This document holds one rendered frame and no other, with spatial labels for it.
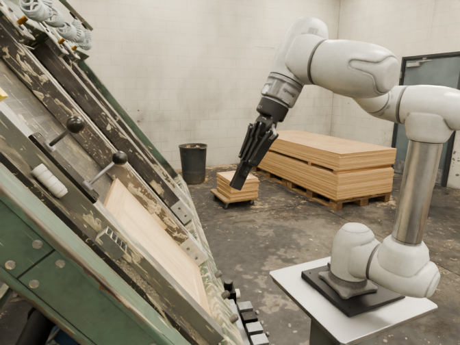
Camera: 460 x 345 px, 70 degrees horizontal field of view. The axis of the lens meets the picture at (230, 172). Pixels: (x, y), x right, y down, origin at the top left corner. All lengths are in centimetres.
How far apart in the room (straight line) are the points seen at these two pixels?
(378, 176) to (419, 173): 379
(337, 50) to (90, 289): 65
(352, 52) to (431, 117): 55
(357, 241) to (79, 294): 106
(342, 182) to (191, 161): 249
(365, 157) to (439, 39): 275
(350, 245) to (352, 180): 334
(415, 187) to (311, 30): 69
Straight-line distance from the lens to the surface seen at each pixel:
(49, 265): 62
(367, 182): 494
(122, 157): 85
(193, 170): 566
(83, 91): 170
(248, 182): 450
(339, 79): 74
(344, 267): 147
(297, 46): 81
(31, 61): 126
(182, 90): 661
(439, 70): 666
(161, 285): 92
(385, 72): 72
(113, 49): 642
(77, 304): 65
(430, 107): 122
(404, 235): 135
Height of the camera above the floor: 159
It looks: 14 degrees down
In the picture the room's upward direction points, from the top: straight up
